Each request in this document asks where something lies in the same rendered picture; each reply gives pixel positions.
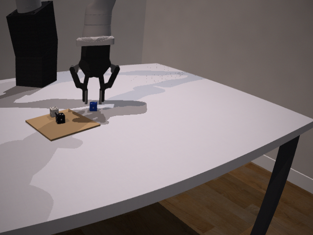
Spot dark blue die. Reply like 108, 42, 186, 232
89, 102, 97, 111

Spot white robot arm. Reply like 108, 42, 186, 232
16, 0, 116, 47

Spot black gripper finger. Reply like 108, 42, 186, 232
69, 64, 91, 104
97, 64, 120, 104

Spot tan flat mat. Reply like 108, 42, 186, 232
25, 109, 101, 141

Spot grey die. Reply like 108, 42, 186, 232
50, 107, 59, 117

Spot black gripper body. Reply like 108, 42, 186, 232
79, 45, 111, 78

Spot black die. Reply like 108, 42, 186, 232
56, 113, 65, 124

